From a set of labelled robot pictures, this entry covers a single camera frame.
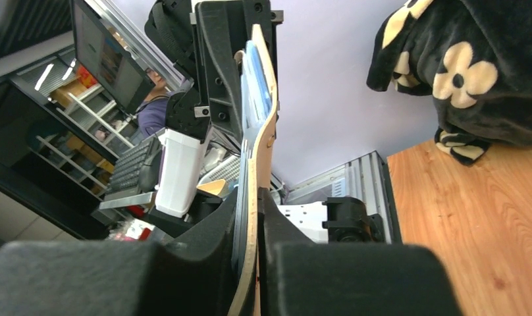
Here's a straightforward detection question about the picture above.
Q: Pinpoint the black computer monitor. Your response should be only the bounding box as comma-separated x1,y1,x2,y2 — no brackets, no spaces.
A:
70,1,154,115

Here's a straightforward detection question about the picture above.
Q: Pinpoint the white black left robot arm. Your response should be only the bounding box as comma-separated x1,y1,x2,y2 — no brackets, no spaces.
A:
144,1,278,218

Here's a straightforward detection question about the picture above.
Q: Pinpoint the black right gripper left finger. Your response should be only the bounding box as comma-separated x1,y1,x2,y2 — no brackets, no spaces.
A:
0,194,236,315

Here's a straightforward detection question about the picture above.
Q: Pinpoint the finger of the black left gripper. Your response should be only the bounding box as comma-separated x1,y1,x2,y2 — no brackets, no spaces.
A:
194,1,252,142

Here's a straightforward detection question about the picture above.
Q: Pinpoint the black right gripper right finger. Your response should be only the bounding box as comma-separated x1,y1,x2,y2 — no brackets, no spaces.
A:
258,189,462,315

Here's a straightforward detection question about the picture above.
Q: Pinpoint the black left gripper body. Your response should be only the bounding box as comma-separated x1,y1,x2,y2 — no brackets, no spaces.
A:
165,1,284,141

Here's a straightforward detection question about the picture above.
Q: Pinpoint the beige leather card holder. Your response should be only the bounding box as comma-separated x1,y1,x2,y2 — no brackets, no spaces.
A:
228,24,279,315

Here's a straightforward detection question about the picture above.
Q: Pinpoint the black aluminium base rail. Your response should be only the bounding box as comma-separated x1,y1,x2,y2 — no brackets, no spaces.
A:
267,151,402,244

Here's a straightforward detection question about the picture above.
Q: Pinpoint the black keyboard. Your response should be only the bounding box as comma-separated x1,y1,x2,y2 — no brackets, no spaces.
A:
105,136,162,201

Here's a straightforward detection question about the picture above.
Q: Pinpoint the black floral plush blanket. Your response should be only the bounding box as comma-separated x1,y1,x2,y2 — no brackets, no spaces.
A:
366,1,532,166

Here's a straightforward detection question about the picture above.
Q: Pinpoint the seated person purple shirt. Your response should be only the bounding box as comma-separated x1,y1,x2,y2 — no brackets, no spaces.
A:
136,68,172,138

